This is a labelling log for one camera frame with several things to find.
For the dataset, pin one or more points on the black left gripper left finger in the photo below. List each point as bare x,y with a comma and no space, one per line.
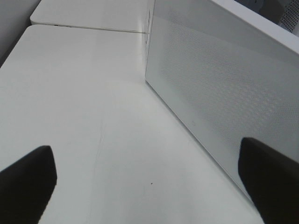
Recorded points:
26,187

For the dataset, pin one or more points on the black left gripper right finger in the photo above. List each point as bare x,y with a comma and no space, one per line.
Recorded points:
271,179

